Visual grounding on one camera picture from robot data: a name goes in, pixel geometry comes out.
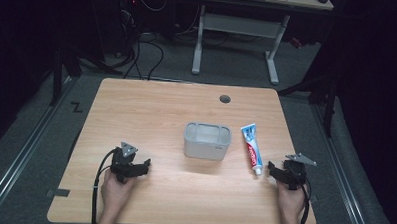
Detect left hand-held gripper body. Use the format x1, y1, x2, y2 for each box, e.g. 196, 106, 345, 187
109, 141, 139, 185

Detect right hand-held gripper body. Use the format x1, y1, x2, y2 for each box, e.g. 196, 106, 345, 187
281, 152, 318, 192

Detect white toothpaste tube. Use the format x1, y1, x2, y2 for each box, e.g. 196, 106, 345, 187
238, 122, 265, 177

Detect grey plastic container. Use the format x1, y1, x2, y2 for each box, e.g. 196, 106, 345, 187
183, 122, 233, 162

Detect person's right hand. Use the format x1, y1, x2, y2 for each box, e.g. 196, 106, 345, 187
275, 180, 307, 224

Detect person's left hand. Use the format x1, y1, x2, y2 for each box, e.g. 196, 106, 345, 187
99, 170, 136, 222

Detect black metal stand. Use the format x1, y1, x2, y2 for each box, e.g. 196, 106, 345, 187
275, 69, 340, 139
49, 36, 84, 108

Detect small red object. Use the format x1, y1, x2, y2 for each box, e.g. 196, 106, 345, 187
290, 36, 304, 51

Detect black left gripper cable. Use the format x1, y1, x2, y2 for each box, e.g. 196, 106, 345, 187
91, 147, 118, 224

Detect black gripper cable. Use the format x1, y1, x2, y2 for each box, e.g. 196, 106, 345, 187
297, 182, 314, 224
91, 147, 118, 224

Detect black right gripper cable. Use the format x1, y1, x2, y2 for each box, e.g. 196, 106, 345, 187
297, 182, 314, 224

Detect metal floor rail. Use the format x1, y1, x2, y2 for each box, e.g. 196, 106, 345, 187
306, 103, 377, 224
0, 74, 76, 222

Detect black floor cables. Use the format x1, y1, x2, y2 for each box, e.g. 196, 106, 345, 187
119, 30, 166, 82

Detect desk with white frame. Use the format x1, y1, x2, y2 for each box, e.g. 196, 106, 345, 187
111, 0, 334, 89

